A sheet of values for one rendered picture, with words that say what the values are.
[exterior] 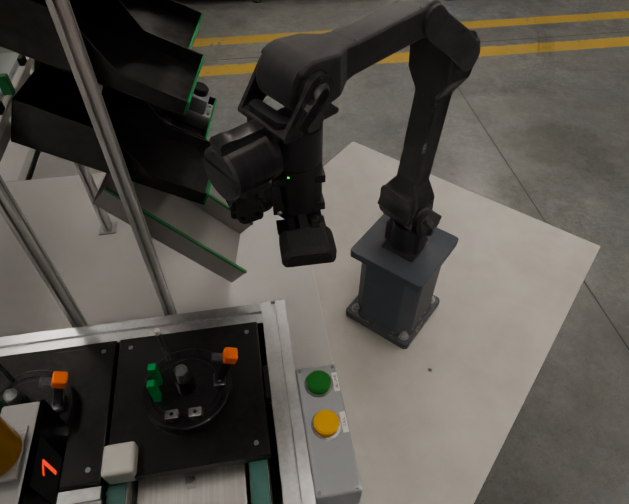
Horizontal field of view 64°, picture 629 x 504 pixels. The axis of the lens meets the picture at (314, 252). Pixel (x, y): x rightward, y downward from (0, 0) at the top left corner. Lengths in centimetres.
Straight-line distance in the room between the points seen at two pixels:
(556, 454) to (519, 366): 97
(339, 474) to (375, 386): 23
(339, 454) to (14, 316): 74
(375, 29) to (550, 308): 78
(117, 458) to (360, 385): 43
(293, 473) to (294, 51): 58
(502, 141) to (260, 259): 224
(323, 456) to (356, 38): 58
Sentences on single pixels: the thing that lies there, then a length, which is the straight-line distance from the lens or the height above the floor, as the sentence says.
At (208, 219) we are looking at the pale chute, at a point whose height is 104.
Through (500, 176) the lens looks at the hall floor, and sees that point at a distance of 291.
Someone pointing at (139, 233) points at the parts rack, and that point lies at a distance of 85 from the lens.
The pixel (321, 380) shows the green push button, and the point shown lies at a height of 97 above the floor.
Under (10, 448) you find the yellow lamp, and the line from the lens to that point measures 54.
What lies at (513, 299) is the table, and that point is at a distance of 116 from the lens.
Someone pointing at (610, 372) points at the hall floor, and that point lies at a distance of 227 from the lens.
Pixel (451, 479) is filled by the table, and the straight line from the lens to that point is 94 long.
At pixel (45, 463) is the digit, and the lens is 60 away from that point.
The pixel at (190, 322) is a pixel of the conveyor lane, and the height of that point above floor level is 95.
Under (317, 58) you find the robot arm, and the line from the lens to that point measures 50.
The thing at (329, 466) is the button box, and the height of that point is 96.
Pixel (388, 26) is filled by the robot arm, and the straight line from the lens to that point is 57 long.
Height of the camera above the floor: 172
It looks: 48 degrees down
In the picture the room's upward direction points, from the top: straight up
